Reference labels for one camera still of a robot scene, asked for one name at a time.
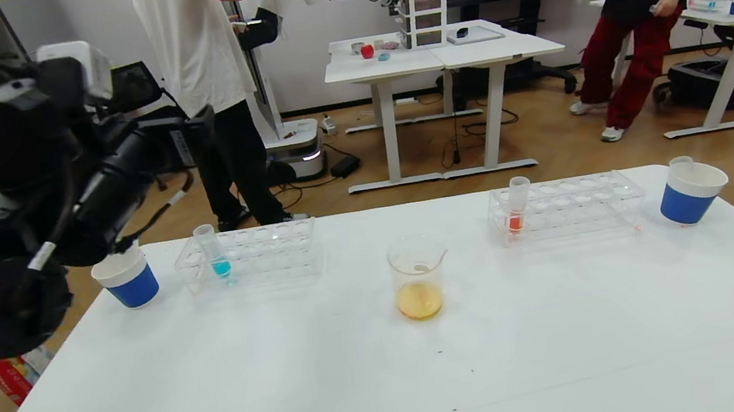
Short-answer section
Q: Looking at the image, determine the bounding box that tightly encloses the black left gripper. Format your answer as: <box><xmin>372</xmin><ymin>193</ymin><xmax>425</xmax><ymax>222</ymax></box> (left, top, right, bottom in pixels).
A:
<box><xmin>62</xmin><ymin>103</ymin><xmax>229</xmax><ymax>233</ymax></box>

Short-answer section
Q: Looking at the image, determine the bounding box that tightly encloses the blue pigment test tube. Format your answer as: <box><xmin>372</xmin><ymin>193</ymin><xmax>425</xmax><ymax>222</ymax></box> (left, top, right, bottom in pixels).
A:
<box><xmin>191</xmin><ymin>220</ymin><xmax>235</xmax><ymax>282</ymax></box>

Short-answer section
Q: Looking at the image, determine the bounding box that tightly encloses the clear acrylic tube rack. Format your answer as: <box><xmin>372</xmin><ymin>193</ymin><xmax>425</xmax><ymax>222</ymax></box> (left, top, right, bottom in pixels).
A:
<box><xmin>170</xmin><ymin>214</ymin><xmax>329</xmax><ymax>297</ymax></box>
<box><xmin>484</xmin><ymin>166</ymin><xmax>651</xmax><ymax>250</ymax></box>

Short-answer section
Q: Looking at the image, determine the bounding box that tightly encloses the clear glass beaker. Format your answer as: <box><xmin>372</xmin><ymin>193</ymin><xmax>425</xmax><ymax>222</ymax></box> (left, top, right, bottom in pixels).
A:
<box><xmin>384</xmin><ymin>232</ymin><xmax>459</xmax><ymax>325</ymax></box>

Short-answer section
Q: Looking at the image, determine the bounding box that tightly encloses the orange-red pigment test tube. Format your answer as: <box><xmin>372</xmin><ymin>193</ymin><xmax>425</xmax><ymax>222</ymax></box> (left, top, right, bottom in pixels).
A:
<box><xmin>500</xmin><ymin>174</ymin><xmax>538</xmax><ymax>236</ymax></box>

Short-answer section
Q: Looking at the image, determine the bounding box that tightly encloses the black office chair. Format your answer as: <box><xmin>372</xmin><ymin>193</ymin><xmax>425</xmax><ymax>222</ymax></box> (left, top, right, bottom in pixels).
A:
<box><xmin>103</xmin><ymin>54</ymin><xmax>200</xmax><ymax>198</ymax></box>

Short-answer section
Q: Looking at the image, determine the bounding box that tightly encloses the white humanoid robot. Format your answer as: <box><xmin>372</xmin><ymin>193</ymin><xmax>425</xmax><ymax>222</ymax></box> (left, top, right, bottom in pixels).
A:
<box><xmin>223</xmin><ymin>0</ymin><xmax>421</xmax><ymax>189</ymax></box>

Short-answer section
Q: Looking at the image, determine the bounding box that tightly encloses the person in white t-shirt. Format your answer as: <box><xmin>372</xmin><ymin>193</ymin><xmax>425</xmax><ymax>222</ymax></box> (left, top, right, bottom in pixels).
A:
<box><xmin>132</xmin><ymin>0</ymin><xmax>330</xmax><ymax>241</ymax></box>

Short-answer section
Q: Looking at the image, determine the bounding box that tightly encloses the black power adapter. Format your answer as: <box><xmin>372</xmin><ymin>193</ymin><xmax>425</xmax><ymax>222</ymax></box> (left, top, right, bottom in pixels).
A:
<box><xmin>329</xmin><ymin>154</ymin><xmax>363</xmax><ymax>180</ymax></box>

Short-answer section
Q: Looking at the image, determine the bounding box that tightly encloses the blue white paper cup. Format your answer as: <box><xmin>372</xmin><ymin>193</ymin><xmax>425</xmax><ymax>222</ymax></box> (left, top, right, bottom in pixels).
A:
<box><xmin>88</xmin><ymin>245</ymin><xmax>162</xmax><ymax>315</ymax></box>
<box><xmin>654</xmin><ymin>154</ymin><xmax>734</xmax><ymax>230</ymax></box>

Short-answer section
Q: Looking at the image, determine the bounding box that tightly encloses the grey metal cabinet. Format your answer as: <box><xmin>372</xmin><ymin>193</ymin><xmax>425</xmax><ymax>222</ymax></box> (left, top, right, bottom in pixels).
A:
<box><xmin>0</xmin><ymin>0</ymin><xmax>105</xmax><ymax>86</ymax></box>

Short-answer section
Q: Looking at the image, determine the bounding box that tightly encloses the clear drawer organiser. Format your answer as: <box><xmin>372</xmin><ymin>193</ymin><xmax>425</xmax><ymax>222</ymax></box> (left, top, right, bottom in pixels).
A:
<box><xmin>395</xmin><ymin>0</ymin><xmax>454</xmax><ymax>52</ymax></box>

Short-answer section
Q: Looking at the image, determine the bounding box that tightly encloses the red paper shopping bag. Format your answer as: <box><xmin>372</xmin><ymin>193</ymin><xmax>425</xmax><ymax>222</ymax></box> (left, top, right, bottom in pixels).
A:
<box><xmin>0</xmin><ymin>344</ymin><xmax>63</xmax><ymax>409</ymax></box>

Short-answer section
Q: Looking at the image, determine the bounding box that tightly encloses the grey laptop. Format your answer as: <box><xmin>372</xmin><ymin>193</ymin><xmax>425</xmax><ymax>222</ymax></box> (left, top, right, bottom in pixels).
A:
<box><xmin>445</xmin><ymin>21</ymin><xmax>506</xmax><ymax>47</ymax></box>

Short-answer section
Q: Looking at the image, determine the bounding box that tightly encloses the black display stand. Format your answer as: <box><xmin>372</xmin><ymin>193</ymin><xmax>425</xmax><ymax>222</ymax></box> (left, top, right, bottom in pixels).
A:
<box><xmin>440</xmin><ymin>0</ymin><xmax>580</xmax><ymax>110</ymax></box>

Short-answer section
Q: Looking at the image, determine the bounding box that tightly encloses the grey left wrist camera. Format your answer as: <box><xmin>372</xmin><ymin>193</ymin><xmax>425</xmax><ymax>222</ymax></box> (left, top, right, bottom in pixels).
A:
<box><xmin>34</xmin><ymin>36</ymin><xmax>117</xmax><ymax>110</ymax></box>

